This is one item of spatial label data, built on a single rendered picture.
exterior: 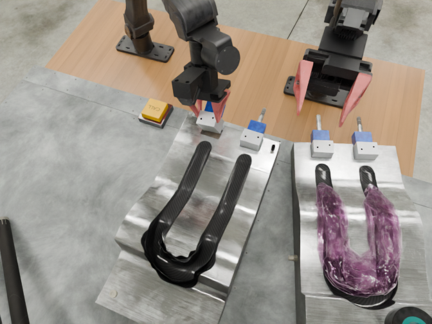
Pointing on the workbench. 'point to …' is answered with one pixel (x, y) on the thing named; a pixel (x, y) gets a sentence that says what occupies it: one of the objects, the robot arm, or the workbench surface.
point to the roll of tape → (407, 316)
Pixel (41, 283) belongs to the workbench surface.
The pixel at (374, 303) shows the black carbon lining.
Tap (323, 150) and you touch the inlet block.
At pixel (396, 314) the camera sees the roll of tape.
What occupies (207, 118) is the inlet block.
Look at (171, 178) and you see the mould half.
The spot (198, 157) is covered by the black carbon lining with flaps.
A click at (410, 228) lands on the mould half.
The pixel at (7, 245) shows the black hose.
